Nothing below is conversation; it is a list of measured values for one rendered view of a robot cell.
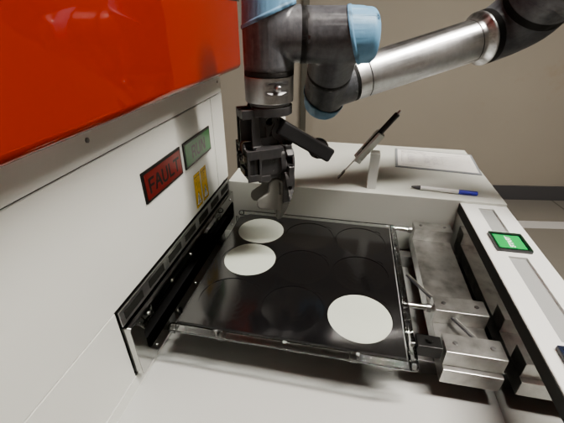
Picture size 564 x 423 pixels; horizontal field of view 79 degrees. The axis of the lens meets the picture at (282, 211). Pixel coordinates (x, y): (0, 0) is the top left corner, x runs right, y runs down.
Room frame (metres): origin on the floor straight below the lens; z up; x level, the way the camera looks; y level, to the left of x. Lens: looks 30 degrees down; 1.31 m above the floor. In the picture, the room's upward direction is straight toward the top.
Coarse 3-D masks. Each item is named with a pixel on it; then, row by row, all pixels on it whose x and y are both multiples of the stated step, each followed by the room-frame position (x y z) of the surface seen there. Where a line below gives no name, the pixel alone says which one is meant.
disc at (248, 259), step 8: (232, 248) 0.57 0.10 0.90; (240, 248) 0.57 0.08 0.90; (248, 248) 0.57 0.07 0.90; (256, 248) 0.57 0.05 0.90; (264, 248) 0.57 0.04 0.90; (232, 256) 0.54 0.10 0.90; (240, 256) 0.54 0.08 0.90; (248, 256) 0.54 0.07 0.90; (256, 256) 0.54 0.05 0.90; (264, 256) 0.54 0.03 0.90; (272, 256) 0.54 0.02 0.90; (232, 264) 0.52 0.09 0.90; (240, 264) 0.52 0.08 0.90; (248, 264) 0.52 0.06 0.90; (256, 264) 0.52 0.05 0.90; (264, 264) 0.52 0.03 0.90; (272, 264) 0.52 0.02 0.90; (232, 272) 0.50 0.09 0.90; (240, 272) 0.49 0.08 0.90; (248, 272) 0.49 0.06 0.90; (256, 272) 0.49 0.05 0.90
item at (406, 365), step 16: (208, 336) 0.35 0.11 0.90; (224, 336) 0.35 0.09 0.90; (240, 336) 0.35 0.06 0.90; (256, 336) 0.35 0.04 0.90; (304, 352) 0.32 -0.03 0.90; (320, 352) 0.32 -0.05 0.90; (336, 352) 0.32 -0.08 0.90; (352, 352) 0.32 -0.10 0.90; (400, 368) 0.30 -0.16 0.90; (416, 368) 0.29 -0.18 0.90
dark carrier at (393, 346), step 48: (240, 240) 0.60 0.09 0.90; (288, 240) 0.60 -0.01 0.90; (336, 240) 0.60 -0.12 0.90; (384, 240) 0.60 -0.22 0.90; (240, 288) 0.45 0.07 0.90; (288, 288) 0.45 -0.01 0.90; (336, 288) 0.45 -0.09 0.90; (384, 288) 0.45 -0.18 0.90; (288, 336) 0.35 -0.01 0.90; (336, 336) 0.35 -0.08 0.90
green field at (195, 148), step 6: (204, 132) 0.65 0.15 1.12; (198, 138) 0.62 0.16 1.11; (204, 138) 0.65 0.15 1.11; (186, 144) 0.57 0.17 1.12; (192, 144) 0.60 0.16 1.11; (198, 144) 0.62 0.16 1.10; (204, 144) 0.64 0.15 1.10; (210, 144) 0.67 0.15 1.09; (186, 150) 0.57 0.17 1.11; (192, 150) 0.59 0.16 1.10; (198, 150) 0.62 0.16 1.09; (204, 150) 0.64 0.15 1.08; (186, 156) 0.57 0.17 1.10; (192, 156) 0.59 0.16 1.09; (198, 156) 0.61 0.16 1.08; (186, 162) 0.56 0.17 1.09; (192, 162) 0.59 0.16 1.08
